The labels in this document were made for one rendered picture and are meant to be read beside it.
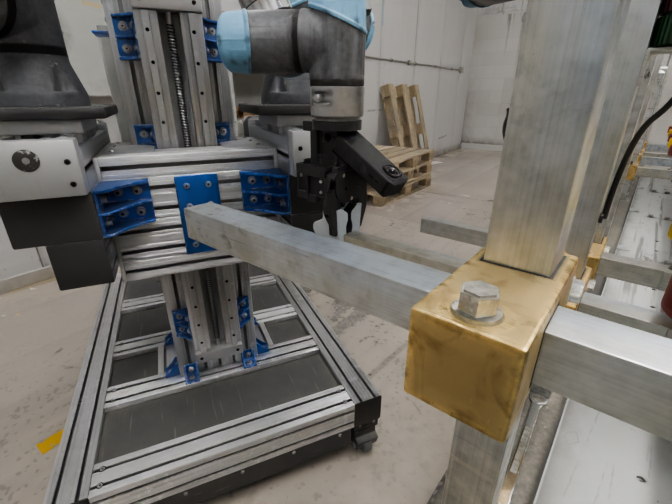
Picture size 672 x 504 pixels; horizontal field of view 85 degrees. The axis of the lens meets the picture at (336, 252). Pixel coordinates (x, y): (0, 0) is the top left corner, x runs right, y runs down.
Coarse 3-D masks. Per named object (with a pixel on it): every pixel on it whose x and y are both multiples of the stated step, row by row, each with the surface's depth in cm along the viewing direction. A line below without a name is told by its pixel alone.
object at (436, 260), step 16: (352, 240) 56; (368, 240) 54; (384, 240) 54; (400, 256) 51; (416, 256) 49; (432, 256) 49; (448, 256) 49; (448, 272) 47; (592, 304) 38; (608, 304) 38; (624, 304) 38; (608, 320) 37; (624, 320) 36; (640, 320) 35; (656, 320) 35
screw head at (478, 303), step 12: (468, 288) 16; (480, 288) 16; (492, 288) 16; (456, 300) 17; (468, 300) 16; (480, 300) 15; (492, 300) 15; (456, 312) 16; (468, 312) 16; (480, 312) 15; (492, 312) 15; (480, 324) 15; (492, 324) 15
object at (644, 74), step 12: (648, 48) 32; (660, 48) 32; (648, 60) 33; (648, 72) 33; (660, 108) 34; (648, 120) 35; (636, 132) 36; (636, 144) 36; (624, 156) 37; (624, 168) 37; (612, 192) 38; (600, 216) 39
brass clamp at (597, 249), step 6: (606, 240) 61; (594, 246) 59; (600, 246) 59; (606, 246) 64; (594, 252) 57; (600, 252) 57; (606, 252) 63; (588, 258) 55; (594, 258) 55; (600, 258) 57; (588, 264) 56; (594, 264) 55; (594, 270) 55; (594, 276) 56
